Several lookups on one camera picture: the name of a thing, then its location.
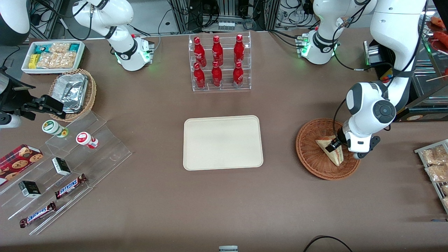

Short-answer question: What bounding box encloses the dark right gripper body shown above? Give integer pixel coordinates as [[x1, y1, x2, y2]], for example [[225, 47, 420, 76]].
[[0, 68, 36, 114]]

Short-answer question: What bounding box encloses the triangle sandwich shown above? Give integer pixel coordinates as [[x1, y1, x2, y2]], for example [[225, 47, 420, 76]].
[[315, 136, 345, 167]]

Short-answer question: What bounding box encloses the brown wicker basket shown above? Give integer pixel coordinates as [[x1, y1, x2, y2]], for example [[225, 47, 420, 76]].
[[296, 118, 362, 181]]

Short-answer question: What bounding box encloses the light wicker basket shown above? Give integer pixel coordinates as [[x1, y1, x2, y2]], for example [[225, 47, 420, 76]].
[[48, 68, 97, 122]]

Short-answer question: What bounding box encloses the tray of packaged snacks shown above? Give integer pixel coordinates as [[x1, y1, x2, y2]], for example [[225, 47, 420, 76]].
[[415, 139, 448, 214]]

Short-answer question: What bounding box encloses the beige rectangular tray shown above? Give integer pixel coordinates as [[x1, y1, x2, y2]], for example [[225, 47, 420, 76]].
[[183, 115, 264, 171]]

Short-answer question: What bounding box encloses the green lid yogurt cup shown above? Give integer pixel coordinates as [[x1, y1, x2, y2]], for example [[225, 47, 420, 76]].
[[42, 120, 69, 138]]

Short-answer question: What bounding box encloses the silver foil container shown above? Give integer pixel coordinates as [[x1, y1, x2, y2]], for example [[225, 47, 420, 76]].
[[54, 73, 89, 114]]

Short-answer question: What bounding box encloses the large clear cracker bag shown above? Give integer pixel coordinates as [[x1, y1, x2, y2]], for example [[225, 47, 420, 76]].
[[36, 52, 76, 69]]

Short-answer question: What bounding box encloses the red lid yogurt cup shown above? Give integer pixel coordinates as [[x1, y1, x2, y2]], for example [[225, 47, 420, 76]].
[[76, 132, 99, 149]]

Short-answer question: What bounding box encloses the red cookie box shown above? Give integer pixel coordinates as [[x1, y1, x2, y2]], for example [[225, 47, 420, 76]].
[[0, 144, 44, 186]]

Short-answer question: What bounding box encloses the white snack bin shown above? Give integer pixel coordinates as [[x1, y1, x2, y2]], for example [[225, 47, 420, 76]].
[[21, 40, 86, 76]]

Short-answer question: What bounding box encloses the small clear cracker bag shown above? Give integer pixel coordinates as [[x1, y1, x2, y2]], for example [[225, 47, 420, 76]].
[[49, 42, 71, 54]]

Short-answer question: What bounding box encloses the small black box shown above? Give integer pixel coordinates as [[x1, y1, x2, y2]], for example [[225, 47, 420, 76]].
[[52, 157, 71, 176], [19, 181, 41, 198]]

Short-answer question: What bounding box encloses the clear acrylic stepped display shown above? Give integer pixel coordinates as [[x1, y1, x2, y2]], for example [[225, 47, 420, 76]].
[[0, 110, 133, 236]]

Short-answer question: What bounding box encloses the brown Snickers bar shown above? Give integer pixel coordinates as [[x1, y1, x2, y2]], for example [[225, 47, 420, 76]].
[[19, 202, 57, 229], [55, 174, 88, 200]]

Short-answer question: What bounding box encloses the silver metal box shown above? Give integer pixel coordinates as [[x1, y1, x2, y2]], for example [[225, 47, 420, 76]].
[[363, 40, 385, 67]]

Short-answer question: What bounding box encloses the red cola bottle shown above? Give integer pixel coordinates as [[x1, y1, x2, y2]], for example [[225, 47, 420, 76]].
[[234, 34, 245, 64], [194, 62, 206, 89], [211, 61, 223, 87], [233, 61, 244, 87], [194, 37, 207, 67], [212, 35, 224, 66]]

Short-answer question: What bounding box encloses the clear acrylic bottle rack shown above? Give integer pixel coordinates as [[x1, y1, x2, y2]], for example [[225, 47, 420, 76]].
[[188, 31, 252, 92]]

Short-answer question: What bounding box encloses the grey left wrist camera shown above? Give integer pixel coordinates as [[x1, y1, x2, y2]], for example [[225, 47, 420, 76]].
[[352, 135, 381, 160]]

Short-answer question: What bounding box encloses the black looped cable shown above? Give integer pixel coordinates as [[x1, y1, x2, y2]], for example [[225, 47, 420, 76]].
[[303, 236, 353, 252]]

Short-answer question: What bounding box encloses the aluminium frame rack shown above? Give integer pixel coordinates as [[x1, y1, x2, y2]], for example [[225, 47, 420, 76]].
[[167, 0, 282, 33]]

